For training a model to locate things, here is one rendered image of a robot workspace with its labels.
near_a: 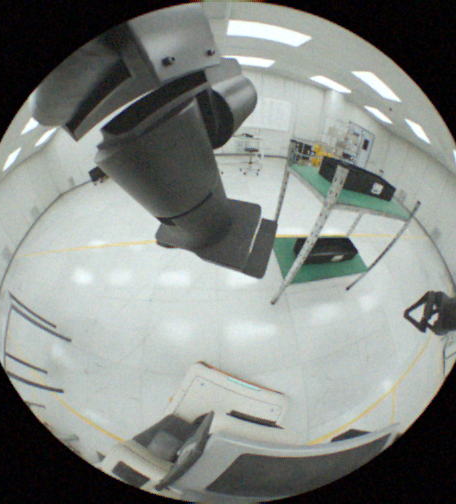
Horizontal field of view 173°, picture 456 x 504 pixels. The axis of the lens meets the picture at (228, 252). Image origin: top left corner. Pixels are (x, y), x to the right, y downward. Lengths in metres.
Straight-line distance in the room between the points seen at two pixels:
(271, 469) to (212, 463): 0.05
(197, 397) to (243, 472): 0.79
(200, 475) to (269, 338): 1.12
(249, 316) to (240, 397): 0.62
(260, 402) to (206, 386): 0.30
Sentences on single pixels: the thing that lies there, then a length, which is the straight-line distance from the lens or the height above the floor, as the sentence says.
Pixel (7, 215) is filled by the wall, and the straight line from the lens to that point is 8.53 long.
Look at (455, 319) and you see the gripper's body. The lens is 0.34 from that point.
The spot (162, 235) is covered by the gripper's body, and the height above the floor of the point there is 1.06.
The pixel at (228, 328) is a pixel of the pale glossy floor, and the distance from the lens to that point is 1.18.
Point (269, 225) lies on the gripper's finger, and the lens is 0.17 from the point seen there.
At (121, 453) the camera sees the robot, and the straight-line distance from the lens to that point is 0.58.
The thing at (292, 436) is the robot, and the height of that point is 0.80.
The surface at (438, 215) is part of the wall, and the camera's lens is 8.06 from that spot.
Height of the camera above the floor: 1.16
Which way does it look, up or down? 49 degrees down
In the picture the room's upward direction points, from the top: straight up
